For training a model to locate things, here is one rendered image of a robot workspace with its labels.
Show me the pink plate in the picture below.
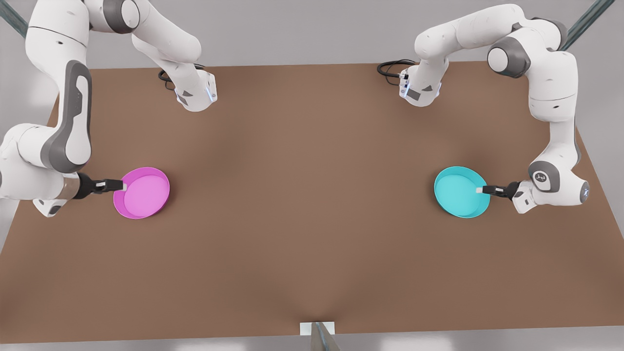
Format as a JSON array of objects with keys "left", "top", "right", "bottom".
[{"left": 113, "top": 167, "right": 171, "bottom": 219}]

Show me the blue plate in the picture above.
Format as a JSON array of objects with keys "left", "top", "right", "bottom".
[{"left": 434, "top": 166, "right": 490, "bottom": 218}]

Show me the black cable loop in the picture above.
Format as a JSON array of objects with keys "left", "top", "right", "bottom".
[
  {"left": 158, "top": 63, "right": 206, "bottom": 91},
  {"left": 377, "top": 59, "right": 418, "bottom": 86}
]

